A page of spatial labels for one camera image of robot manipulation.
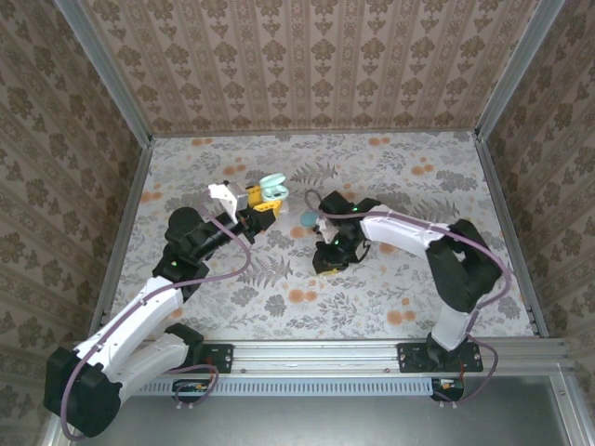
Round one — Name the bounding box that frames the aluminium side rail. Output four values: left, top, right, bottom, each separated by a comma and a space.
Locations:
472, 134, 550, 338
95, 138, 154, 321

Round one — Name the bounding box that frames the floral patterned tablecloth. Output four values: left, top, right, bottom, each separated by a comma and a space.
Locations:
115, 131, 536, 340

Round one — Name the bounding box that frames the mint green earbud charging case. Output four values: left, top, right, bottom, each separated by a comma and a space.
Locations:
258, 172, 288, 200

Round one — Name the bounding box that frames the grey metal panel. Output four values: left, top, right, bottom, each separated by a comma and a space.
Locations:
69, 394, 575, 446

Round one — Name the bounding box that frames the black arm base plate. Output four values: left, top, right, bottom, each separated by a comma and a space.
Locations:
151, 343, 233, 374
397, 343, 483, 374

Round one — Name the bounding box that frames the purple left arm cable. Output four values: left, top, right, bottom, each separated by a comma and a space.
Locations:
59, 197, 252, 441

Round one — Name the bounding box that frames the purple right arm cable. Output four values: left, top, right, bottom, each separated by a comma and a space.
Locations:
303, 189, 514, 410

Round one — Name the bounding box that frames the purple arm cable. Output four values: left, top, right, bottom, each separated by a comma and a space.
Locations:
59, 197, 252, 441
303, 189, 514, 410

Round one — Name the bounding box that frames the aluminium frame bar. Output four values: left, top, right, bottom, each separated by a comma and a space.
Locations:
550, 371, 595, 446

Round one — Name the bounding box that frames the aluminium corner post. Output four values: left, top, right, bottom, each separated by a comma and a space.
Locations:
474, 0, 567, 140
54, 0, 154, 143

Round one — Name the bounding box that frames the wire connector in duct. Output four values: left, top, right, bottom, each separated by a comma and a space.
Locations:
430, 375, 466, 403
172, 378, 214, 404

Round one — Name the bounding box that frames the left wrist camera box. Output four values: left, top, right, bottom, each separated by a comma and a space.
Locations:
207, 181, 250, 216

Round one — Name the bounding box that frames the long aluminium mounting rail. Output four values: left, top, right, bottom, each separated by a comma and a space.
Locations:
69, 338, 572, 375

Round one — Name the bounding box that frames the grey slotted cable duct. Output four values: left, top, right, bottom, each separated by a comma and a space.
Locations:
118, 375, 433, 397

